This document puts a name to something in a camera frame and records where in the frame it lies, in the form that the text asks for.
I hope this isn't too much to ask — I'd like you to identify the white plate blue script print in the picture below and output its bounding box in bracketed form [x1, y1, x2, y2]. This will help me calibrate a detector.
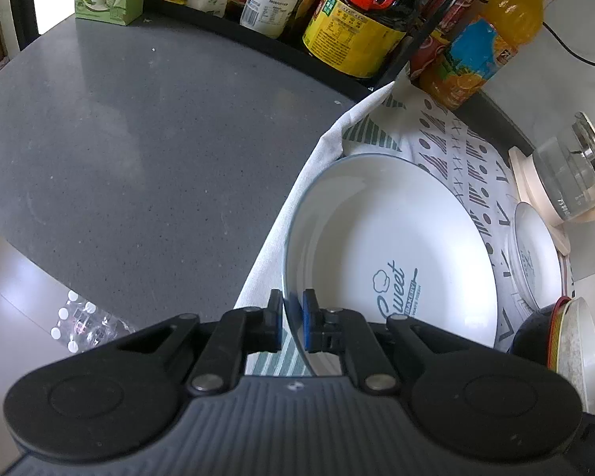
[282, 154, 499, 376]

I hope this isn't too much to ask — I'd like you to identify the red drink can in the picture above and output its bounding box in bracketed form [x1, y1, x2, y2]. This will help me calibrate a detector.
[409, 0, 478, 81]

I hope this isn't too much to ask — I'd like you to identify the patterned fringed table cloth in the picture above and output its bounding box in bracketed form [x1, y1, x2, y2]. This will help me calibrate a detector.
[232, 79, 574, 378]

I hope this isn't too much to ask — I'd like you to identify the black metal kitchen rack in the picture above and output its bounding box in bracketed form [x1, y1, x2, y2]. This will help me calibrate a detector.
[143, 0, 478, 98]

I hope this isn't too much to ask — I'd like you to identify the pack of water bottles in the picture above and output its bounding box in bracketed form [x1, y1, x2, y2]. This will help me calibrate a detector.
[49, 291, 136, 356]

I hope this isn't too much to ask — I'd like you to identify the white labelled plastic bottle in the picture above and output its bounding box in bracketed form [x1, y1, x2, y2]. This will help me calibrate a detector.
[240, 0, 299, 40]

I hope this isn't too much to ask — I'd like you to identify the dark sauce bottle yellow label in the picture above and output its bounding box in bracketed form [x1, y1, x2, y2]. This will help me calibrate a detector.
[302, 0, 470, 81]

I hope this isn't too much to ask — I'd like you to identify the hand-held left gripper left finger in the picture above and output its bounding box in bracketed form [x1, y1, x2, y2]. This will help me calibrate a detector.
[114, 288, 284, 398]

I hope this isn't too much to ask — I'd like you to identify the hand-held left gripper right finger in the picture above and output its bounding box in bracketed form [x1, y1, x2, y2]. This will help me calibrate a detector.
[301, 288, 478, 398]

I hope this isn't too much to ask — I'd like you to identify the orange juice bottle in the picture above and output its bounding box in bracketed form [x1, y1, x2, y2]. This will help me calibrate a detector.
[418, 0, 555, 111]

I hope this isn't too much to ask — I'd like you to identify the red and black bowl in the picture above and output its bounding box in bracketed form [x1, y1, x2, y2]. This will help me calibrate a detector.
[506, 297, 572, 374]

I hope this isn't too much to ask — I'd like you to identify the black power cable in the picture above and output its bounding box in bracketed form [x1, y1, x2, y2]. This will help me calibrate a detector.
[542, 22, 595, 71]

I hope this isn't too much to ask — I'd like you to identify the small white plate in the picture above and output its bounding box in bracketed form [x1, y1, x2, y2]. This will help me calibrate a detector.
[507, 201, 564, 311]

